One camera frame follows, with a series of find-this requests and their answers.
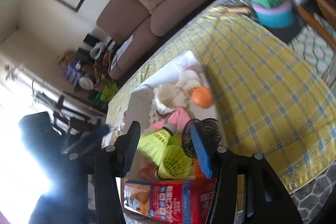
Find black round plastic grille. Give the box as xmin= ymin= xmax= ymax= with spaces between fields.
xmin=182 ymin=118 xmax=221 ymax=159

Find yellow nylon shuttlecock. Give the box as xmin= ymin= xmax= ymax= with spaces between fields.
xmin=155 ymin=145 xmax=193 ymax=180
xmin=138 ymin=123 xmax=177 ymax=166

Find red snack box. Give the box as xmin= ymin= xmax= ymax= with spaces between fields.
xmin=123 ymin=178 xmax=216 ymax=224

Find white feather shuttlecock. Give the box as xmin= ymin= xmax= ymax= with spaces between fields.
xmin=153 ymin=84 xmax=187 ymax=113

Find yellow plaid tablecloth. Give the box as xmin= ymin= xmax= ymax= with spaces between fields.
xmin=107 ymin=6 xmax=335 ymax=192

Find white storage box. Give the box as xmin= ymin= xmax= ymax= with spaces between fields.
xmin=115 ymin=50 xmax=229 ymax=222

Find orange ball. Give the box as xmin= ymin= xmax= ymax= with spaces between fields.
xmin=191 ymin=86 xmax=213 ymax=109

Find brown sofa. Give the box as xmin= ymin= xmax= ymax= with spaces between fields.
xmin=96 ymin=0 xmax=253 ymax=80

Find stacked plastic bowls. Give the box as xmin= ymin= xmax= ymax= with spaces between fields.
xmin=251 ymin=0 xmax=295 ymax=29

